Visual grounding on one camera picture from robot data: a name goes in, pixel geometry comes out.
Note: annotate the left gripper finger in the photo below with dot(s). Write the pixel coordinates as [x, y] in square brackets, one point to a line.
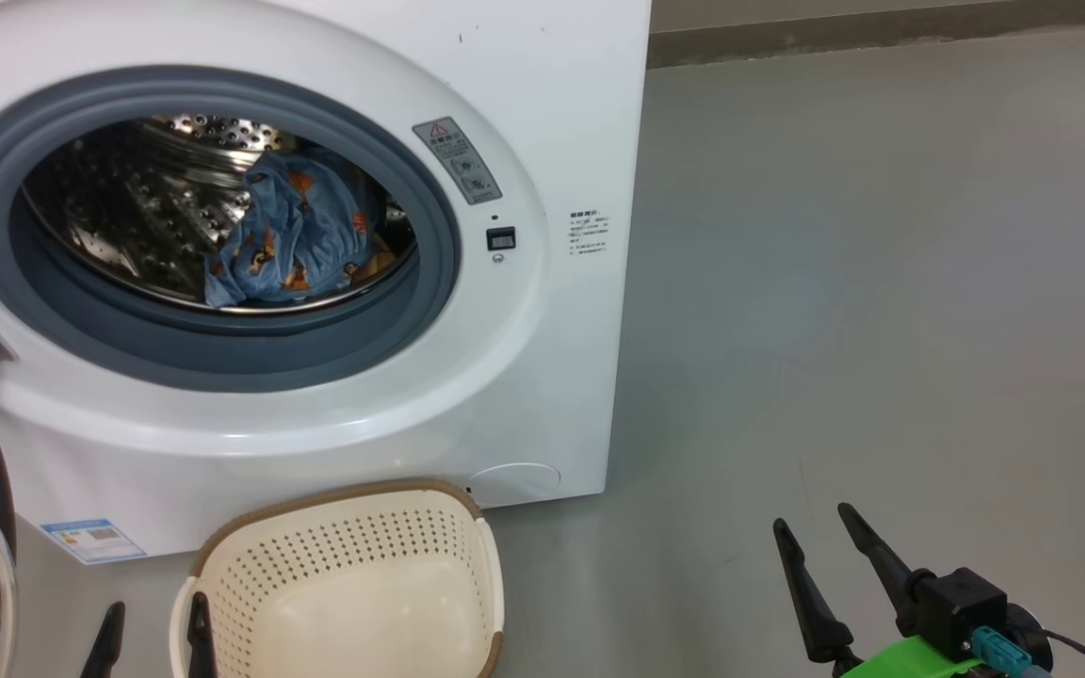
[107, 650]
[201, 645]

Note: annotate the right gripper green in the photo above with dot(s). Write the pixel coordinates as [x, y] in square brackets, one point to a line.
[910, 662]

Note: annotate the blue bear-print garment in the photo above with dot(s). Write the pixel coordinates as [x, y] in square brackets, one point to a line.
[298, 235]

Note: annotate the white front-load washing machine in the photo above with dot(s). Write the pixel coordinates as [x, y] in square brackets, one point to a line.
[505, 377]

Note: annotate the cream perforated laundry basket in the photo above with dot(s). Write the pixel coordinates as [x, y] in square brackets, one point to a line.
[354, 603]

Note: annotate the round white filter cover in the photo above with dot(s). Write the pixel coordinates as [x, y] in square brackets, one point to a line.
[514, 482]

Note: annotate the grey warning sticker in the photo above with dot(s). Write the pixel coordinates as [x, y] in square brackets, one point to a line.
[458, 160]

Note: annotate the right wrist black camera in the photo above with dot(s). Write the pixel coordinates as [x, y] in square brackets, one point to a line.
[962, 607]

